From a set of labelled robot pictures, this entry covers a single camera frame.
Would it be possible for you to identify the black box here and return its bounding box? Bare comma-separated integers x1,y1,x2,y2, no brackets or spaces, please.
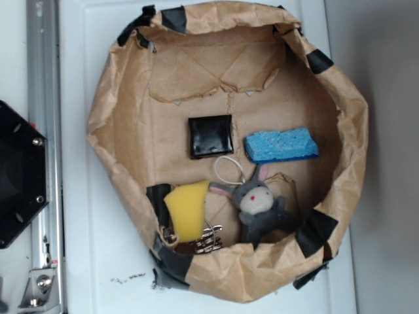
188,114,234,159

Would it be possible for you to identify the white elastic loop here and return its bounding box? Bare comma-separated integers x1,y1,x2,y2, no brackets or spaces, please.
214,155,248,186

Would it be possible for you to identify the yellow sponge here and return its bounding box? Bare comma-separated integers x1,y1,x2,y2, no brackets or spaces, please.
164,180,210,243

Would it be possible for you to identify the blue sponge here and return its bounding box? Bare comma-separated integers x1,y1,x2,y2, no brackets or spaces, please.
244,128,319,164

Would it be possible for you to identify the grey plush bunny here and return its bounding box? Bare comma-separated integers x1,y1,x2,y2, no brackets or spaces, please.
209,164,300,248

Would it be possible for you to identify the brown paper bag bin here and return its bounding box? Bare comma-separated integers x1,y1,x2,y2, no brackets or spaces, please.
87,1,368,303

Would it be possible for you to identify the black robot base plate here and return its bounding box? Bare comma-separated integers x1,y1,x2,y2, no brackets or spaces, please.
1,101,48,249

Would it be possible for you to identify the aluminium rail frame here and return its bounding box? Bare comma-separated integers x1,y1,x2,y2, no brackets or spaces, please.
26,1,67,313

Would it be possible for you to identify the metal corner bracket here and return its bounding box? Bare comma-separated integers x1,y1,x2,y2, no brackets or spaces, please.
18,268,60,313

